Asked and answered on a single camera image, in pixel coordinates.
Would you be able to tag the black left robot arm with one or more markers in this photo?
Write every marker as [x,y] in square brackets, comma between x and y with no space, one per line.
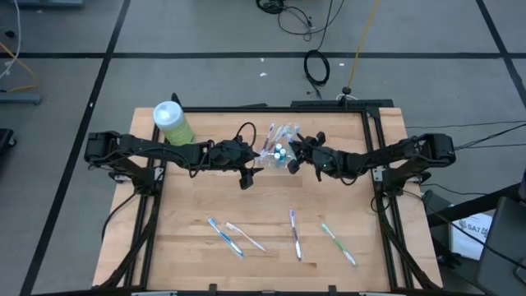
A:
[164,150]

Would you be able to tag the black metal table frame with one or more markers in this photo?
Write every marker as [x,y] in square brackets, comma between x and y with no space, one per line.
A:
[287,109]

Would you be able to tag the black object on floor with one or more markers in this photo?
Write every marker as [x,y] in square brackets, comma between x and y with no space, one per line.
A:
[5,140]

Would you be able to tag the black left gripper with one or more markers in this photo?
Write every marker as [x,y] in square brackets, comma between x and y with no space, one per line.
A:
[228,154]

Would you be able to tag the black diagonal beam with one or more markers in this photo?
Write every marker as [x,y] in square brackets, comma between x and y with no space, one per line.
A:
[472,205]

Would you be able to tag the black stand with ball top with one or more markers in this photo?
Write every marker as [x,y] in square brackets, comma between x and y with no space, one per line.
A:
[346,90]

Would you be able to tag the clear plastic organizer container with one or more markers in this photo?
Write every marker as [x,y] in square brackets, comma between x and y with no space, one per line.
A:
[267,158]

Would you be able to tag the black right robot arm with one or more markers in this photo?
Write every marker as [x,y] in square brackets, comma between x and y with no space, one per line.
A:
[390,154]

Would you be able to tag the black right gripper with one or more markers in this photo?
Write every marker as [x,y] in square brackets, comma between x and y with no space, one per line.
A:
[324,158]

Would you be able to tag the green disinfecting wipes canister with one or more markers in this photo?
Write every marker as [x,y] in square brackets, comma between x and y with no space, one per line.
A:
[172,123]

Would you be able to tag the white orange toothbrush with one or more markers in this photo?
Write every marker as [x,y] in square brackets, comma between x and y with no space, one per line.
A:
[245,237]

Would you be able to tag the green toothbrush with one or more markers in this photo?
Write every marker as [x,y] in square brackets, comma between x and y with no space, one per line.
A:
[338,243]

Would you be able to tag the white labelled box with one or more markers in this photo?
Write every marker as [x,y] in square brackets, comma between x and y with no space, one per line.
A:
[468,238]

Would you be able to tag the grey floor bar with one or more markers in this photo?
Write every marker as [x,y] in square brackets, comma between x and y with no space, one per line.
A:
[20,98]

